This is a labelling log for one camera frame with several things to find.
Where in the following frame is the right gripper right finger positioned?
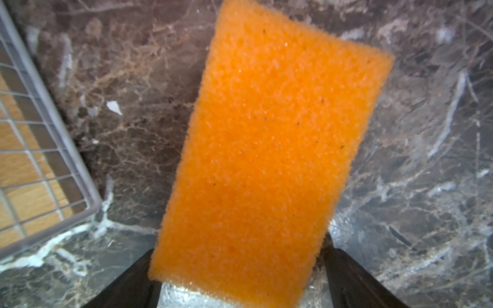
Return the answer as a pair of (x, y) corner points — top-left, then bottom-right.
(321, 233), (408, 308)

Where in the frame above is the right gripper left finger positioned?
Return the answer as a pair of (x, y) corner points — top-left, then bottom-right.
(83, 249), (162, 308)

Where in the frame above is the orange sponge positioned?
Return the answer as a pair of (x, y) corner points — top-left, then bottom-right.
(148, 1), (394, 307)

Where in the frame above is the white wire three-tier shelf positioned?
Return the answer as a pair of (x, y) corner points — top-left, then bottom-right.
(1, 5), (101, 258)

